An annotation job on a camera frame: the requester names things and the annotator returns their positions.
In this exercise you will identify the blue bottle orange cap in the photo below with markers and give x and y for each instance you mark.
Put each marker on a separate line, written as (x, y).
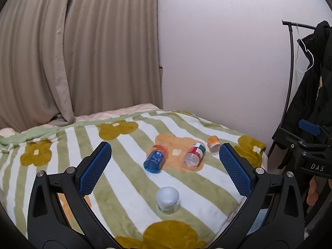
(155, 159)

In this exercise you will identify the black clothes rack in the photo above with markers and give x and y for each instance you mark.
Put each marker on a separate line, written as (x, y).
(292, 57)

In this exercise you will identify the white-lid jar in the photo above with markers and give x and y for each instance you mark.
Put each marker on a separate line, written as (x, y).
(167, 199)

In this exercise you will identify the striped flower blanket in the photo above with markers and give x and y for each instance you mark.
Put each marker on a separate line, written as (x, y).
(129, 145)

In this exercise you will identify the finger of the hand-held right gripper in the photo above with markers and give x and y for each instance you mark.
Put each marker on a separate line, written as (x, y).
(309, 127)

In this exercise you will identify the pink bed sheet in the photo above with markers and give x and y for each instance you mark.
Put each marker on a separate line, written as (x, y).
(124, 109)

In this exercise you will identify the clear cup with red label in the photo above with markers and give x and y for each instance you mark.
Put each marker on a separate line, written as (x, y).
(194, 154)

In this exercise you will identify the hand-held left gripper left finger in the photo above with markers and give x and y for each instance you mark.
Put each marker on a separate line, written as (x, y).
(94, 166)

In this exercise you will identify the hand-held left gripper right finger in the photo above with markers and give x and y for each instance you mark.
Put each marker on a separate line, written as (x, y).
(234, 168)

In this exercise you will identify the small orange cup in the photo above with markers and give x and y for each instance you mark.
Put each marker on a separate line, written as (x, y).
(214, 145)

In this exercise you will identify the person's right hand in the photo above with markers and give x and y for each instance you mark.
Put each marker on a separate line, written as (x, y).
(313, 190)

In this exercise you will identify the black jacket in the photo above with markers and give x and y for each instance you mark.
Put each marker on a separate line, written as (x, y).
(319, 88)

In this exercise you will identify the beige curtain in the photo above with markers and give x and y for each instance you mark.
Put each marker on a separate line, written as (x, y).
(77, 51)

